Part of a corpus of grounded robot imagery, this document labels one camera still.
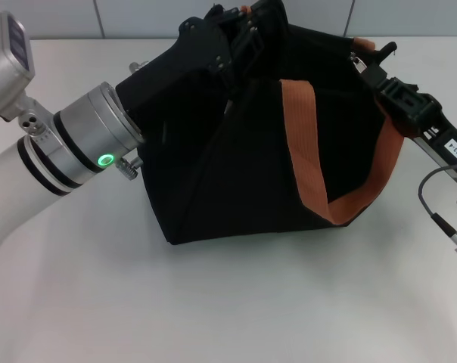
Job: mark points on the silver zipper pull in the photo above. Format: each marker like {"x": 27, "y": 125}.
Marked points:
{"x": 358, "y": 64}

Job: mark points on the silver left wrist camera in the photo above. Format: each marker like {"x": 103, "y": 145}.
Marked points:
{"x": 7, "y": 64}

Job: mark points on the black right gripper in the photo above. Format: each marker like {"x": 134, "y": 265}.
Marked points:
{"x": 444, "y": 145}

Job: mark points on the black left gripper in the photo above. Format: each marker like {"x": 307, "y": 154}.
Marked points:
{"x": 175, "y": 72}

